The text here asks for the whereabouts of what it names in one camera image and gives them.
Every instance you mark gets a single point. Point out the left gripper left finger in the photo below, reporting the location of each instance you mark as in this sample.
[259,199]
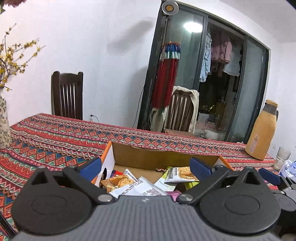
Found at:
[80,178]

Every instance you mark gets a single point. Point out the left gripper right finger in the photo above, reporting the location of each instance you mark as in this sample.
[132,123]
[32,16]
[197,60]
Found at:
[202,170]

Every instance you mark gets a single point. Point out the long green snack bar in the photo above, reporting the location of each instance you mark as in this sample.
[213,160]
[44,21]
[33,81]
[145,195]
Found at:
[171,186]

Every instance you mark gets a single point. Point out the oat crisp pack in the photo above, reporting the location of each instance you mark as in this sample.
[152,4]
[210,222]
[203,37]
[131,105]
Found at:
[140,187]
[116,182]
[180,175]

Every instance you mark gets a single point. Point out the pink snack pack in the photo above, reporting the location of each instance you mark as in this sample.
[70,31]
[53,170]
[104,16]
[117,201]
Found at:
[174,194]

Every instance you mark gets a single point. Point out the white blue tissue pack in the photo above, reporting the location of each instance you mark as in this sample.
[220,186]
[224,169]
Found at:
[288,169]

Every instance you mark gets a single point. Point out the drinking glass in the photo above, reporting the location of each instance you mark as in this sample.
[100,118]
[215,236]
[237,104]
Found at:
[282,155]

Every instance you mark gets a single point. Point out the patterned red tablecloth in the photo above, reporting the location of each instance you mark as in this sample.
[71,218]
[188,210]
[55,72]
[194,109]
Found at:
[36,196]

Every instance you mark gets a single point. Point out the orange pumpkin cardboard box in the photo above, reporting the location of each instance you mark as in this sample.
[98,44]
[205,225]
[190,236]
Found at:
[144,162]

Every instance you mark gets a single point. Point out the orange thermos jug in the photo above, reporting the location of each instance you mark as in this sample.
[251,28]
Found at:
[263,131]

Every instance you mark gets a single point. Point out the chair with beige cloth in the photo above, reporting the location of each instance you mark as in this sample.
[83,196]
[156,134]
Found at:
[181,115]

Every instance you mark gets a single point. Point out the dark wooden chair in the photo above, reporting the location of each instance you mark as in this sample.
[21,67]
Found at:
[67,94]

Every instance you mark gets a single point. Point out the hanging blue shirt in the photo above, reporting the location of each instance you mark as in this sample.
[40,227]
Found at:
[206,63]

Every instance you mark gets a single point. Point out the red tassel hanging decoration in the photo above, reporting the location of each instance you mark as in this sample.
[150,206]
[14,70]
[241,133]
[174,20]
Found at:
[166,74]

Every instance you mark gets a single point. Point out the hanging pink jacket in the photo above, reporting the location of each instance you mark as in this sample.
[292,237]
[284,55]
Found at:
[221,48]

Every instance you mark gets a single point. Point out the round ring lamp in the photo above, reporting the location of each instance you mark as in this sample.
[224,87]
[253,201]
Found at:
[170,8]

